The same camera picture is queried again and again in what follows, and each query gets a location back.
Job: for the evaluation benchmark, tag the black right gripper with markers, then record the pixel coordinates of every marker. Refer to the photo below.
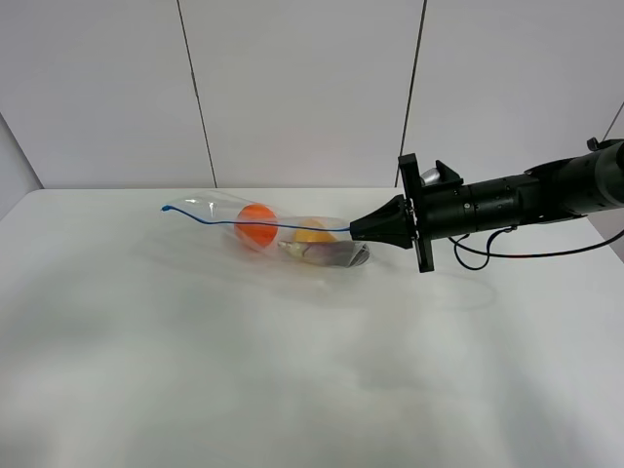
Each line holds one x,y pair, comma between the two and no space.
433,212

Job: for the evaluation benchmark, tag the clear zip bag blue seal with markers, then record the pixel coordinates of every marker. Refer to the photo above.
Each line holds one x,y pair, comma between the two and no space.
218,209

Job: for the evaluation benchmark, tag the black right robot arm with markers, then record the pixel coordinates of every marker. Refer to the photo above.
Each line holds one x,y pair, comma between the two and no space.
552,192

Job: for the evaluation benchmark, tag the purple eggplant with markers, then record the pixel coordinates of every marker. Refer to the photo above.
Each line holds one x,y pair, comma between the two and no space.
344,254

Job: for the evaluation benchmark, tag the yellow pear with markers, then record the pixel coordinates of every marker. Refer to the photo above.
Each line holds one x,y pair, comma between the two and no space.
312,230

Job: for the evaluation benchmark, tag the orange fruit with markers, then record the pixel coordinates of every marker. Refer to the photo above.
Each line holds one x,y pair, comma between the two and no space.
256,227

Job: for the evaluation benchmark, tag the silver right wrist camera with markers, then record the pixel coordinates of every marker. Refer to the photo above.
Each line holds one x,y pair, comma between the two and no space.
430,177

